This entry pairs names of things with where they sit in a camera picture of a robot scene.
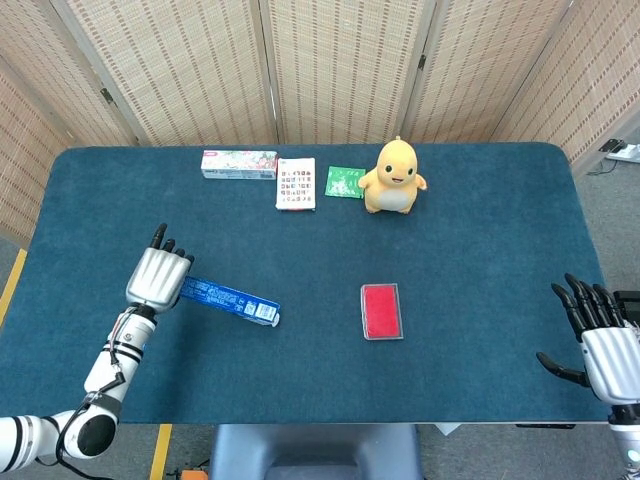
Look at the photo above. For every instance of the green sachet packet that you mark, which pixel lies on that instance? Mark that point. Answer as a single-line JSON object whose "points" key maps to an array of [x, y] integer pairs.
{"points": [[343, 181]]}

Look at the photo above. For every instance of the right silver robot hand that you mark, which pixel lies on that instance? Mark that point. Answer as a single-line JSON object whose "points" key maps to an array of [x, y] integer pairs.
{"points": [[605, 345]]}

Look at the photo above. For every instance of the woven folding screen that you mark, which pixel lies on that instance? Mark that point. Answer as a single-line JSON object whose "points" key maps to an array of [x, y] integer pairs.
{"points": [[320, 70]]}

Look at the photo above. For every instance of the red ink pad case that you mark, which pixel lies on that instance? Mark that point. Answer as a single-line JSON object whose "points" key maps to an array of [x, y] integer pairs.
{"points": [[382, 311]]}

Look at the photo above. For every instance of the white floral toothpaste box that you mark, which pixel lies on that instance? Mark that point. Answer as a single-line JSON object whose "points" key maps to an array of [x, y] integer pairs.
{"points": [[239, 164]]}

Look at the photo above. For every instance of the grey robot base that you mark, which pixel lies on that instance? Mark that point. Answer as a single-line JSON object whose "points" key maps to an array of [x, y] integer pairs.
{"points": [[315, 452]]}

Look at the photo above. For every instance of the white power strip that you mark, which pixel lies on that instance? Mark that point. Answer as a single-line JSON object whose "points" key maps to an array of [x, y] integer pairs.
{"points": [[625, 152]]}

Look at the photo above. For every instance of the white box with red print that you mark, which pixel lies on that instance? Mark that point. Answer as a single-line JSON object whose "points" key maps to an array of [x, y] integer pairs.
{"points": [[296, 183]]}

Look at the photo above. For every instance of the teal table cloth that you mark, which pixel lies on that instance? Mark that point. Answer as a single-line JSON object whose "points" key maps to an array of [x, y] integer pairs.
{"points": [[320, 280]]}

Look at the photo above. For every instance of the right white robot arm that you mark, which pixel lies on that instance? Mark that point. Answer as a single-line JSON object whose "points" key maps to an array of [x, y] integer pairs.
{"points": [[627, 440]]}

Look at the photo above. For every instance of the yellow plush dinosaur toy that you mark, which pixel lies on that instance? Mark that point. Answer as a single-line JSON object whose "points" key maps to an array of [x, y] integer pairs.
{"points": [[394, 181]]}

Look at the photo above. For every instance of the blue toothpaste box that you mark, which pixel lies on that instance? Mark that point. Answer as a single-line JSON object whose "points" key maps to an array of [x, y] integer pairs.
{"points": [[235, 302]]}

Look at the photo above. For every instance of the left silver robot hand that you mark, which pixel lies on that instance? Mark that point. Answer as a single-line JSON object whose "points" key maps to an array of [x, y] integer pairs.
{"points": [[156, 275]]}

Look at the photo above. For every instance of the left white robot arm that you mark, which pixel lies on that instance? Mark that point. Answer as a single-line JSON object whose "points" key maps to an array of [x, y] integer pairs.
{"points": [[85, 390]]}

